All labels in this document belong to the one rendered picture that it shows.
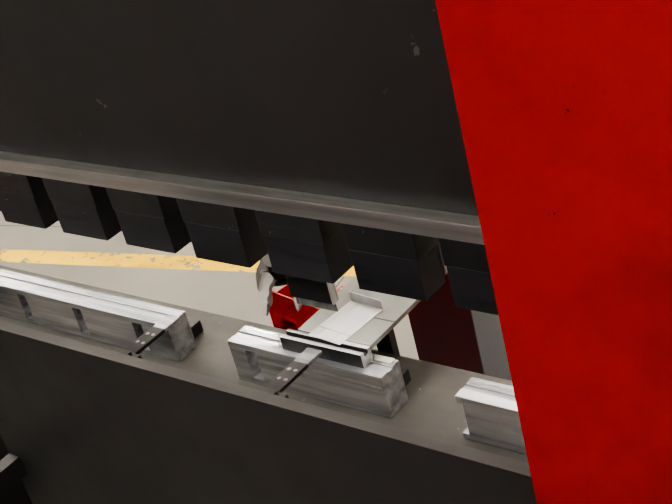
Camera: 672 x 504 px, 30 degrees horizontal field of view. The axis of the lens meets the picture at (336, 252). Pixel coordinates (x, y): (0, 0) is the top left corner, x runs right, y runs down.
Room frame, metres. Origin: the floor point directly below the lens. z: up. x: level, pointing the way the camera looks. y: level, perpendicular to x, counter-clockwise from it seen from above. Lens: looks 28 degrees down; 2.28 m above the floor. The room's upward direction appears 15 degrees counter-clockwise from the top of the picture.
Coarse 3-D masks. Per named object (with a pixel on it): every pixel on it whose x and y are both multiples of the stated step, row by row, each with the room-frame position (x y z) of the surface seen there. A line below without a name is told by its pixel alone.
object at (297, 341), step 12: (288, 336) 2.09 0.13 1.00; (300, 336) 2.08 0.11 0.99; (312, 336) 2.06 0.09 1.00; (288, 348) 2.08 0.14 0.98; (300, 348) 2.06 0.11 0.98; (324, 348) 2.02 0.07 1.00; (336, 348) 2.00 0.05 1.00; (348, 348) 2.00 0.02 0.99; (360, 348) 1.98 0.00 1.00; (336, 360) 2.00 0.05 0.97; (348, 360) 1.98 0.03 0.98; (360, 360) 1.96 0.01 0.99
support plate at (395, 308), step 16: (352, 288) 2.20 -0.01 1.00; (384, 304) 2.11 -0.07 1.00; (400, 304) 2.09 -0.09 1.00; (416, 304) 2.09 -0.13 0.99; (320, 320) 2.11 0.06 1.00; (384, 320) 2.05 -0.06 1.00; (400, 320) 2.05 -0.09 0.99; (352, 336) 2.02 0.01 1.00; (368, 336) 2.01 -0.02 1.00; (384, 336) 2.01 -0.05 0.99
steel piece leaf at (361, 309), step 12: (360, 300) 2.13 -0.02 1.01; (372, 300) 2.11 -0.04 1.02; (336, 312) 2.12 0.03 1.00; (348, 312) 2.11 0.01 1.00; (360, 312) 2.10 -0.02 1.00; (372, 312) 2.09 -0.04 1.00; (324, 324) 2.09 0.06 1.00; (336, 324) 2.08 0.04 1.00; (348, 324) 2.07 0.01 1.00; (360, 324) 2.06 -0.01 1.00
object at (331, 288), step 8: (288, 280) 2.05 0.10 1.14; (296, 280) 2.04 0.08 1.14; (304, 280) 2.02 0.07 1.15; (312, 280) 2.01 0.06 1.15; (296, 288) 2.04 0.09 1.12; (304, 288) 2.03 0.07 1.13; (312, 288) 2.01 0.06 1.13; (320, 288) 2.00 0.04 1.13; (328, 288) 1.99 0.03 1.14; (296, 296) 2.05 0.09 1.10; (304, 296) 2.03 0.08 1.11; (312, 296) 2.02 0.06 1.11; (320, 296) 2.00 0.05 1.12; (328, 296) 1.99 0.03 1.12; (336, 296) 2.00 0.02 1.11; (304, 304) 2.05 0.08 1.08; (312, 304) 2.03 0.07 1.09; (320, 304) 2.02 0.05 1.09; (328, 304) 2.01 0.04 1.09; (336, 304) 1.99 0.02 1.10
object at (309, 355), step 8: (304, 352) 2.01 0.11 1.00; (312, 352) 2.00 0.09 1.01; (320, 352) 1.99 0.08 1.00; (296, 360) 1.99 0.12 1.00; (304, 360) 1.98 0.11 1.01; (312, 360) 1.98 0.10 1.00; (288, 368) 1.97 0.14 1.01; (296, 368) 1.96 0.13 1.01; (304, 368) 1.96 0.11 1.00; (280, 376) 1.95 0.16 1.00; (288, 376) 1.94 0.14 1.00; (296, 376) 1.94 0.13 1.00; (240, 384) 1.91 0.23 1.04; (248, 384) 1.90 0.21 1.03; (272, 384) 1.93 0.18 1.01; (280, 384) 1.92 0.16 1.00; (288, 384) 1.92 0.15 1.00; (272, 392) 1.86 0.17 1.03; (280, 392) 1.87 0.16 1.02
